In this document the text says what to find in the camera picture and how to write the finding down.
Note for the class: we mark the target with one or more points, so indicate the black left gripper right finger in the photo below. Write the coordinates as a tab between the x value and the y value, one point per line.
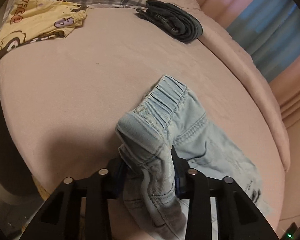
237	216

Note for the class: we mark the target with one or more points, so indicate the light blue denim pants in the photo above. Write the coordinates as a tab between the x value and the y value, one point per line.
170	117

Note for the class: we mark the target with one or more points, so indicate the pink and blue curtain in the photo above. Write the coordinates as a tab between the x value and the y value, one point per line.
269	31

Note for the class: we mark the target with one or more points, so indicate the pink folded duvet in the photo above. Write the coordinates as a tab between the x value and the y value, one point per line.
239	62

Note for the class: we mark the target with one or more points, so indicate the folded dark grey pants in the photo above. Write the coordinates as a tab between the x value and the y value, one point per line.
174	21

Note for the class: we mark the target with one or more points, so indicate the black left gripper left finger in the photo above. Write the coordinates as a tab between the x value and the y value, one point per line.
59	216

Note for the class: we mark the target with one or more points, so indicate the yellow cartoon print garment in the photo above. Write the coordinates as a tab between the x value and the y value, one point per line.
36	20

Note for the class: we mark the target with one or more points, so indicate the pink bed sheet mattress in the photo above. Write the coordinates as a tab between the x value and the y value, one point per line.
63	98

